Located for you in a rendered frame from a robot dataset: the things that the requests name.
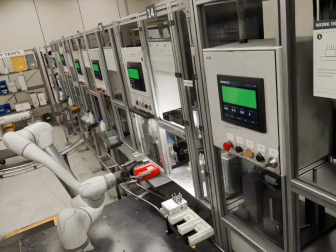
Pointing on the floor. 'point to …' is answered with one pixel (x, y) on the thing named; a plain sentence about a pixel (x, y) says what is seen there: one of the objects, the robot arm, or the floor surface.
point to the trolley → (10, 122)
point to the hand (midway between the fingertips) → (145, 167)
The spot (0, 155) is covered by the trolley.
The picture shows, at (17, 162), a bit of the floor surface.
